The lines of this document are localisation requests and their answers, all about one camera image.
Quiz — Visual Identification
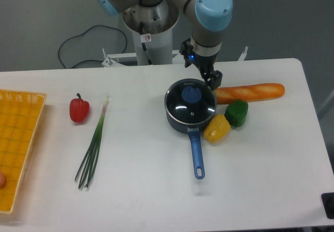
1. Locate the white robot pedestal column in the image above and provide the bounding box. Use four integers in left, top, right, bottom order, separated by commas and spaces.
123, 0, 179, 65

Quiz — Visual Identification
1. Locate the black floor cable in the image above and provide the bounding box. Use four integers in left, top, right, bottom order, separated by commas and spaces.
57, 24, 128, 69

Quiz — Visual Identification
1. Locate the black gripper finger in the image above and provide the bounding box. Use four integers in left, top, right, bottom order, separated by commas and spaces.
200, 69, 211, 89
208, 70, 223, 90

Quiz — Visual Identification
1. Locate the glass lid with blue knob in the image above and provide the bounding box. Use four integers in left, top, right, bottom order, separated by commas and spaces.
164, 78, 217, 124

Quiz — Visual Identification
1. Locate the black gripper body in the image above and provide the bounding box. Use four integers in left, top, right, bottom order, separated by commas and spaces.
180, 39, 217, 73

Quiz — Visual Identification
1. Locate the yellow woven basket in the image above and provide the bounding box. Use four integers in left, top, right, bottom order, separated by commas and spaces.
1, 89, 46, 214

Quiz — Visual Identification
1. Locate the white metal base frame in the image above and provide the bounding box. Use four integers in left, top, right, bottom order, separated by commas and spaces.
101, 46, 248, 67

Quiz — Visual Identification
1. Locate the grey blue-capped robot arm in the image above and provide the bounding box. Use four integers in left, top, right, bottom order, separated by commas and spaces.
98, 0, 233, 90

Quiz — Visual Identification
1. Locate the dark blue saucepan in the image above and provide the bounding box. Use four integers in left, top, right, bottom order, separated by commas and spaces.
164, 104, 214, 180

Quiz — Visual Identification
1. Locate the orange baguette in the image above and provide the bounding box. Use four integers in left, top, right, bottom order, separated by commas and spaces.
214, 83, 285, 105

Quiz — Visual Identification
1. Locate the green scallion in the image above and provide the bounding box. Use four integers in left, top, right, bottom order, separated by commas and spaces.
75, 96, 109, 189

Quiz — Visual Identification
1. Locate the red bell pepper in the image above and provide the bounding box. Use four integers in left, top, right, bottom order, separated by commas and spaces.
69, 93, 90, 123

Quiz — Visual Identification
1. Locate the yellow bell pepper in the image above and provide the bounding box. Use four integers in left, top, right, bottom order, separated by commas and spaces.
204, 114, 231, 144

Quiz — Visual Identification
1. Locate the green bell pepper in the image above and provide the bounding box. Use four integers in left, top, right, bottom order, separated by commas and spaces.
224, 99, 248, 127

